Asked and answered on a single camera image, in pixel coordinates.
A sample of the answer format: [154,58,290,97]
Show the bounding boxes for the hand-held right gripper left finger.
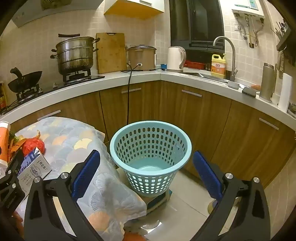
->
[24,149,104,241]

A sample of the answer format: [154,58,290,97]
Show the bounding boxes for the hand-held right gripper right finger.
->
[193,151,271,241]

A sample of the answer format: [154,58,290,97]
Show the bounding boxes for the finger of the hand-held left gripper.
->
[5,150,25,184]

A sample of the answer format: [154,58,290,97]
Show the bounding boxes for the blue and white carton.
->
[16,148,52,193]

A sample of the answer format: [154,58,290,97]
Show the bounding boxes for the light blue perforated basket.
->
[110,120,192,197]

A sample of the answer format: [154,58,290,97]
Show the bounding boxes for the orange and white container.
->
[0,122,11,167]

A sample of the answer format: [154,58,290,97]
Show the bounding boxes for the red plastic bag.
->
[22,138,45,156]

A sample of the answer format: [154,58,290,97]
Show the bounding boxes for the fan-patterned tablecloth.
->
[14,116,147,241]

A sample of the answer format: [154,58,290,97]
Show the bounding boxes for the wooden base cabinet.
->
[10,80,296,188]

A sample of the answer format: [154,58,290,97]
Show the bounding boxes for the orange round object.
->
[124,232,148,241]

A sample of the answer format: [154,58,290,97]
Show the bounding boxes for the black wok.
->
[8,67,43,93]

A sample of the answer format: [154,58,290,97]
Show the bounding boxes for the black gas stove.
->
[0,70,105,114]

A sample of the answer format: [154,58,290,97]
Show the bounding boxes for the dark rectangular box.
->
[242,86,257,96]

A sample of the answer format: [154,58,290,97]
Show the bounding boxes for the steel sink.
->
[184,67,232,84]

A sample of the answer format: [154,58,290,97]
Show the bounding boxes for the yellow dish soap bottle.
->
[211,53,226,79]

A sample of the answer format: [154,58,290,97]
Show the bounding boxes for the red basin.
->
[185,61,206,70]

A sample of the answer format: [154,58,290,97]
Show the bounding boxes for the steel thermos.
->
[259,62,275,103]

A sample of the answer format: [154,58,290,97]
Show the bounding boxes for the steel steamer pot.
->
[50,34,100,76]

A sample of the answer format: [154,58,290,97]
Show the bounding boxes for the steel faucet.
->
[213,36,238,82]

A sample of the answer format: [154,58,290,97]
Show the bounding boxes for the white electric kettle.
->
[167,46,187,70]

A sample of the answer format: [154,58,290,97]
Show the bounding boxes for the wooden cutting board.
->
[96,32,127,75]

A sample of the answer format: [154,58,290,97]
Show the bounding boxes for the steel rice cooker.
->
[127,45,157,71]

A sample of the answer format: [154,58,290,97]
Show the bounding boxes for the hanging cloth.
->
[276,51,285,79]

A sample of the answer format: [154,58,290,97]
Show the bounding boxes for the black utensil rack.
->
[270,20,292,51]

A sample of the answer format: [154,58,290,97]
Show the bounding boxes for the dark window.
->
[169,0,225,50]

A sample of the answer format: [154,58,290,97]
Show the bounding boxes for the metal water pipes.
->
[233,13,265,48]

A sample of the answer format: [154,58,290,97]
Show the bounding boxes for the range hood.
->
[11,0,107,26]

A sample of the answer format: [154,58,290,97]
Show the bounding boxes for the white water heater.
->
[232,0,266,20]

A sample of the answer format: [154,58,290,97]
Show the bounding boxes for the black power cable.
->
[120,61,167,126]

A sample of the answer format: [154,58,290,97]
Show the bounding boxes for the yellow wall cabinet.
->
[104,0,165,20]

